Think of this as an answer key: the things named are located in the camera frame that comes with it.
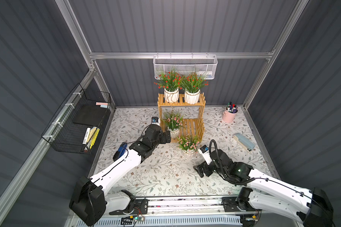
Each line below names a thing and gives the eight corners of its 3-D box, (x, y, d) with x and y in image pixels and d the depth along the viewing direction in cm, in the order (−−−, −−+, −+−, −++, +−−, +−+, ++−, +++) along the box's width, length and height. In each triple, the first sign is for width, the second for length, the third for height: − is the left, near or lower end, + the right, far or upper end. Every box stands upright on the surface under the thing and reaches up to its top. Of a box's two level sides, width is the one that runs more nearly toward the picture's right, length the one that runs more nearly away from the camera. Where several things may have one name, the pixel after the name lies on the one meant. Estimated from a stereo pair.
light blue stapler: (249, 153, 95) (252, 149, 91) (231, 138, 103) (234, 134, 99) (253, 149, 97) (257, 145, 93) (236, 134, 105) (238, 130, 101)
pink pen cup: (222, 121, 113) (225, 112, 105) (222, 115, 118) (226, 106, 109) (233, 124, 112) (238, 115, 103) (233, 117, 116) (237, 108, 108)
